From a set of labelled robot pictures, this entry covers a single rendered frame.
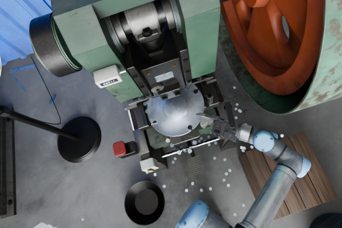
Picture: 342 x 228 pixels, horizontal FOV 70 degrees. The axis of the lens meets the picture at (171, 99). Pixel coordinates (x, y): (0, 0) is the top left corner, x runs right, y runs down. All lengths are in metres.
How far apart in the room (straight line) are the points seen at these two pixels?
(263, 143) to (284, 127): 1.09
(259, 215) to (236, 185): 1.03
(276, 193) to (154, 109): 0.65
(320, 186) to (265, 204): 0.81
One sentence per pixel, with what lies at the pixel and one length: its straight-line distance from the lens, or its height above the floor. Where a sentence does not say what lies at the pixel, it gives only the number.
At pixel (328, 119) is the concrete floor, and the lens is 2.20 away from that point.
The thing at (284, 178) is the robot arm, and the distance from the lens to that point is 0.99.
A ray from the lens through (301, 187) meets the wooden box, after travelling 1.68.
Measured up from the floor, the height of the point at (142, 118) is 0.71.
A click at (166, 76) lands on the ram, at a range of 0.97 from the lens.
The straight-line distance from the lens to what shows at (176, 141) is 1.18.
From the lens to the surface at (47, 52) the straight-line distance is 0.76.
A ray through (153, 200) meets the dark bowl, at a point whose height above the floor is 0.00.
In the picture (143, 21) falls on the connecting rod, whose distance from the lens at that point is 0.69.
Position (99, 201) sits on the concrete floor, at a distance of 2.11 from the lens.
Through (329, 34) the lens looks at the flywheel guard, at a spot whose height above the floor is 1.55.
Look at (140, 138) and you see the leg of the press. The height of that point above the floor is 0.64.
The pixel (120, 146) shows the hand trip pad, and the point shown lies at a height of 0.76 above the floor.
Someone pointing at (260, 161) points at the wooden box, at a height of 0.35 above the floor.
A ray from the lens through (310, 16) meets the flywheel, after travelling 0.59.
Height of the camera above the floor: 1.94
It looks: 69 degrees down
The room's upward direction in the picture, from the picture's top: 22 degrees counter-clockwise
